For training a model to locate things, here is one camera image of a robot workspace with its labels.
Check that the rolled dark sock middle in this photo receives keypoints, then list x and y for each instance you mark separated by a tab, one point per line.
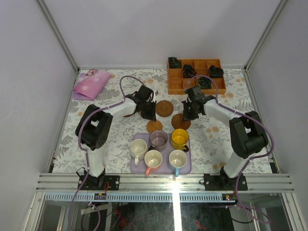
188	71

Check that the yellow mug black rim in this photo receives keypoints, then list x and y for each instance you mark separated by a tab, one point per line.
179	139

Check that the dark grooved wooden coaster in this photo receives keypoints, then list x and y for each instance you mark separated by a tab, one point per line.
178	122
164	108

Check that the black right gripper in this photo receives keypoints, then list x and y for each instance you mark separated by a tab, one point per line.
186	116

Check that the pink folded cloth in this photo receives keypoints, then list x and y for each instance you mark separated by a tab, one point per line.
90	84

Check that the blue slotted cable duct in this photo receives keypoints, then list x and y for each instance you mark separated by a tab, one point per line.
134	197

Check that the rolled dark sock far left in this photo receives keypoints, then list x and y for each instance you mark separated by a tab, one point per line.
174	63

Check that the purple glass mug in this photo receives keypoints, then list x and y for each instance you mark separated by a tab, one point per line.
158	140

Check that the aluminium front rail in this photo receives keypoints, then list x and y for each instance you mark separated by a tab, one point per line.
255	183

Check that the cream white mug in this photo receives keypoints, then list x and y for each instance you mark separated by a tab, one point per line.
138	149

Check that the rolled dark sock right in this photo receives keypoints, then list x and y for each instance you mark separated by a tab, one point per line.
215	72

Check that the orange wooden compartment box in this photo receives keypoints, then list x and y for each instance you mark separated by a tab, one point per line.
177	84

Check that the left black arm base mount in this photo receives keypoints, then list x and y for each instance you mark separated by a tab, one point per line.
101	183

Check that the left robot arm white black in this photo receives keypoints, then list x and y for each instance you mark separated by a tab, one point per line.
95	124

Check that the light wooden coaster front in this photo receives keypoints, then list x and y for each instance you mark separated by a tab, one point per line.
153	126

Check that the cream mug pink handle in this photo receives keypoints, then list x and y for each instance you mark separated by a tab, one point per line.
153	160

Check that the rolled dark sock front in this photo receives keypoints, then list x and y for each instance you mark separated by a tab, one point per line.
204	83

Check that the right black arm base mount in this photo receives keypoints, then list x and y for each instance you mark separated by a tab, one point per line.
223	183

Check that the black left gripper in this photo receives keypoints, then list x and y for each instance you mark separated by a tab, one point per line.
149	111

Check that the rolled dark sock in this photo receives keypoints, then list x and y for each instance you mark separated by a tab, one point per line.
188	71
174	63
215	72
204	83

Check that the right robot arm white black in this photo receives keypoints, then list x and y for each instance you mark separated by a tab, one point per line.
248	136

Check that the cream mug blue handle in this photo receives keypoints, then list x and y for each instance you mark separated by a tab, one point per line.
177	160

